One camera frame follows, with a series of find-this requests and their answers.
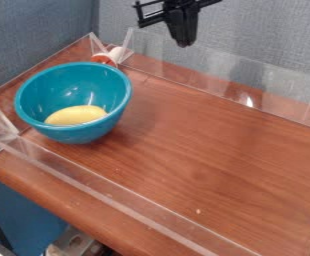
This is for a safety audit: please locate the clear acrylic barrier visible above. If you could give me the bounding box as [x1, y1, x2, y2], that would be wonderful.
[0, 30, 310, 256]

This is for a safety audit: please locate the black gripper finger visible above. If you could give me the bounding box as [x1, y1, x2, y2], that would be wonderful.
[164, 7, 199, 48]

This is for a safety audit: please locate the blue bowl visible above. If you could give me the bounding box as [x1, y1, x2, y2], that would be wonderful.
[13, 62, 132, 144]

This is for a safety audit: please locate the yellow lemon-shaped object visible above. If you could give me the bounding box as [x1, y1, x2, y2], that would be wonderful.
[44, 105, 107, 125]

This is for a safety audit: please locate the grey metal bracket under table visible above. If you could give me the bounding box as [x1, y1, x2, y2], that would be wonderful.
[44, 226, 103, 256]

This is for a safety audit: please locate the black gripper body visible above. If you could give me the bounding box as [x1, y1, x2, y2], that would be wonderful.
[132, 0, 223, 28]

